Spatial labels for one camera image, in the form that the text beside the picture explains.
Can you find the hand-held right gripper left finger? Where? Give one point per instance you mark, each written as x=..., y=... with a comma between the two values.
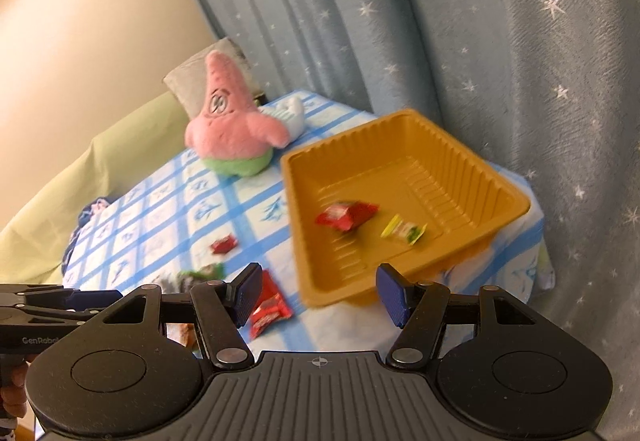
x=250, y=293

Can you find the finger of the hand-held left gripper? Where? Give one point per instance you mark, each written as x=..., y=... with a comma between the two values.
x=90, y=301
x=45, y=317

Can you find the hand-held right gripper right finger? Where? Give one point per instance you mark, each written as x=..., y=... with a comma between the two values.
x=392, y=293

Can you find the red white snack packet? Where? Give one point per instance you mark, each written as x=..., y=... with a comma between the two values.
x=267, y=313

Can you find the black green snack packet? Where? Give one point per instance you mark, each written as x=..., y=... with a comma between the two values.
x=200, y=272

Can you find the yellow plastic tray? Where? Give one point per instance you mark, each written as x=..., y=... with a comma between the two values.
x=350, y=161

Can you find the person's left hand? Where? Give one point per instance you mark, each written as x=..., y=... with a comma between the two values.
x=12, y=401

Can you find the small red candy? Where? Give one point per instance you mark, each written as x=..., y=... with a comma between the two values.
x=222, y=245

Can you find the yellow green snack packet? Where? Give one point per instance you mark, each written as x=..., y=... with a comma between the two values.
x=402, y=231

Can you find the brown snack packet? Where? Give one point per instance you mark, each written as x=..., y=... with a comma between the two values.
x=187, y=336

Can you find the dark blue patterned cloth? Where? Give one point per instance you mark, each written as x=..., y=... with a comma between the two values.
x=87, y=211

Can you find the blue checked tablecloth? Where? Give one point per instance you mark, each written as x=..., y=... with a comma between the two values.
x=165, y=221

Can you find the light green bed sheet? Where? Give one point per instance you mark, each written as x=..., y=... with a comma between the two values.
x=60, y=186

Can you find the pink starfish plush toy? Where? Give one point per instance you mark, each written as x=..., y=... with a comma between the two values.
x=225, y=121

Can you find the white striped plush toy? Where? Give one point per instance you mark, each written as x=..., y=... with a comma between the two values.
x=292, y=116

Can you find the grey pillow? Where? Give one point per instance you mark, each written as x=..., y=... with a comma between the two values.
x=187, y=81

